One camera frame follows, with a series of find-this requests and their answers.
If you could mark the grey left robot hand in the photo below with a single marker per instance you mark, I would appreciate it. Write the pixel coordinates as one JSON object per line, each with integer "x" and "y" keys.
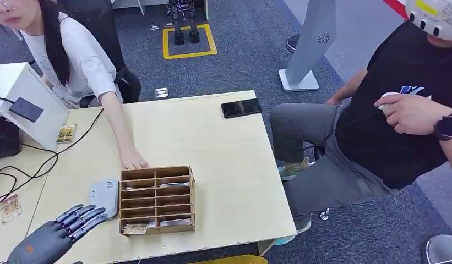
{"x": 47, "y": 240}

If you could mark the wooden card sorting box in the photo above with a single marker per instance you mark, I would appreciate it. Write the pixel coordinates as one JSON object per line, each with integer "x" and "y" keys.
{"x": 155, "y": 204}

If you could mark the white handheld controller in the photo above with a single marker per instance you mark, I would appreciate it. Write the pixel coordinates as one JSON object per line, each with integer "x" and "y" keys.
{"x": 386, "y": 96}

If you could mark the printed card on desk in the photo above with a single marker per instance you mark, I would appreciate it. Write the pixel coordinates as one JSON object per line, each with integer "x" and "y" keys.
{"x": 10, "y": 208}

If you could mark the grey flat card reader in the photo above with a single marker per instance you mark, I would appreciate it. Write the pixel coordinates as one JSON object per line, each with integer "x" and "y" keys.
{"x": 103, "y": 195}

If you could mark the printed card in box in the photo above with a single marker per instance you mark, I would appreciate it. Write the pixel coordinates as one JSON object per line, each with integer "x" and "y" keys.
{"x": 135, "y": 229}

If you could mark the black case on desk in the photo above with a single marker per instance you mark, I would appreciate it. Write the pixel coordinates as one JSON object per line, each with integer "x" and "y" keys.
{"x": 5, "y": 140}

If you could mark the gold card pack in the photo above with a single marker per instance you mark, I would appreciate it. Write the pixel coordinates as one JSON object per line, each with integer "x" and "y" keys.
{"x": 66, "y": 133}

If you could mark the white monitor back panel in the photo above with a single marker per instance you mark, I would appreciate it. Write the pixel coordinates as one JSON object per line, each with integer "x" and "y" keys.
{"x": 43, "y": 125}

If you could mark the silver card in box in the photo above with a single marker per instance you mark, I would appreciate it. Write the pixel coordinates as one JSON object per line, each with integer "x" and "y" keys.
{"x": 175, "y": 222}
{"x": 174, "y": 184}

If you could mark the small black hub box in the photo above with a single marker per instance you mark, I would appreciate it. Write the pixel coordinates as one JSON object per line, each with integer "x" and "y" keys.
{"x": 26, "y": 109}

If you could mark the seated person at desk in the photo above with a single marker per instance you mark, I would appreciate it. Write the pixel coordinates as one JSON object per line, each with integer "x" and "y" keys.
{"x": 79, "y": 62}

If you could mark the silver floor socket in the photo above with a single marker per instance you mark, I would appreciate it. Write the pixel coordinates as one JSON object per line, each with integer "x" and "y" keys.
{"x": 161, "y": 93}

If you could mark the yellow object under desk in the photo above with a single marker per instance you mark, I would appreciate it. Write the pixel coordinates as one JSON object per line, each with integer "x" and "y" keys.
{"x": 233, "y": 260}

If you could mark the black office chair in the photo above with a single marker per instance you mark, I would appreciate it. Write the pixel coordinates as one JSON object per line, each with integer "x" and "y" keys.
{"x": 105, "y": 36}

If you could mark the yellow floor tape square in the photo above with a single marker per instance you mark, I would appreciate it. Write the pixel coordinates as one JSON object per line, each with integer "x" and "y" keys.
{"x": 189, "y": 55}

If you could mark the black smartphone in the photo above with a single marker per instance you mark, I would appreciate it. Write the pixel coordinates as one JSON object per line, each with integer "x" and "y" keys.
{"x": 241, "y": 108}

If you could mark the black robot legs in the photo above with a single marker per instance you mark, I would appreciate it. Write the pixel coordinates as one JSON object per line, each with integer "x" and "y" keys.
{"x": 179, "y": 37}

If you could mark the teal soled shoe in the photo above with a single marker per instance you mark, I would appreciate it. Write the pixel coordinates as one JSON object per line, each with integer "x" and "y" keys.
{"x": 302, "y": 228}

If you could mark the green shoe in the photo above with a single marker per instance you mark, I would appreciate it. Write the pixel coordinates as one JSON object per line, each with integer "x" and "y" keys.
{"x": 293, "y": 170}

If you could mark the chair caster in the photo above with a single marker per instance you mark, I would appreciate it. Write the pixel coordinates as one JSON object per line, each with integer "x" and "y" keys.
{"x": 324, "y": 214}

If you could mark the black shoe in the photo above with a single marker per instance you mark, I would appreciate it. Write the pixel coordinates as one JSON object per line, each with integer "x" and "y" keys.
{"x": 293, "y": 43}

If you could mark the grey kiosk stand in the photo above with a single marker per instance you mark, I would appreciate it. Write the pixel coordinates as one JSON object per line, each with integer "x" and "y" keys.
{"x": 311, "y": 36}

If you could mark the person wearing headset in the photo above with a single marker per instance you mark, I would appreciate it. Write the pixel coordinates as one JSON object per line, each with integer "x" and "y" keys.
{"x": 393, "y": 145}

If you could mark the grey rounded object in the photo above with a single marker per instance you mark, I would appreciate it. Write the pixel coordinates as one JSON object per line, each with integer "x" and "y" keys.
{"x": 444, "y": 252}

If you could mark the black wristwatch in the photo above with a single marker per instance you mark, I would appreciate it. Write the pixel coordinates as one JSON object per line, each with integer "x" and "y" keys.
{"x": 448, "y": 126}

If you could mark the white VR headset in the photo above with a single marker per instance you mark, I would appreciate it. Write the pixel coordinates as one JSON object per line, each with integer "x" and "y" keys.
{"x": 435, "y": 16}

